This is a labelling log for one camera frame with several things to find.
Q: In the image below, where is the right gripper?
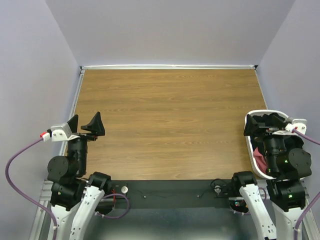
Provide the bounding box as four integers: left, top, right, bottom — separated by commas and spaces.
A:
243, 112, 292, 173

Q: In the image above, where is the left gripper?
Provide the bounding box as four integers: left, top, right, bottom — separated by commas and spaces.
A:
67, 110, 106, 174

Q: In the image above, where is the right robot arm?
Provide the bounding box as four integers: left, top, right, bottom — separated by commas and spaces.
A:
230, 112, 312, 240

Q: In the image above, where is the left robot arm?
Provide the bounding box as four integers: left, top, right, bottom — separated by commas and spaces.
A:
43, 111, 105, 240

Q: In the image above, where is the pink shirt in basket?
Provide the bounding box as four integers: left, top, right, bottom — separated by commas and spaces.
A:
253, 147, 267, 174

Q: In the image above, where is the white laundry basket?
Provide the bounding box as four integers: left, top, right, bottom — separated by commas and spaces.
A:
245, 109, 302, 180

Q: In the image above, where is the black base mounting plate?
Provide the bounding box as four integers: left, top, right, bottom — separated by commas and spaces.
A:
112, 178, 240, 209

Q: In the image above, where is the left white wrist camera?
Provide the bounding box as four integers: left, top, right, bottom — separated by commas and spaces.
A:
40, 122, 80, 142

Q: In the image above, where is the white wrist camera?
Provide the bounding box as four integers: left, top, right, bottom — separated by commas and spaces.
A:
40, 122, 80, 142
272, 117, 307, 136

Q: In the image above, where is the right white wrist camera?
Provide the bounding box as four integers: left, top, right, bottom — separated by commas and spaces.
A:
272, 117, 307, 136

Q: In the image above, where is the aluminium back table rail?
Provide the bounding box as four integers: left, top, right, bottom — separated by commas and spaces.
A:
80, 64, 257, 70

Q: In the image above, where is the aluminium front frame rail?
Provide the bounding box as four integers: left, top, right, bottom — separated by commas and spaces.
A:
29, 180, 53, 240

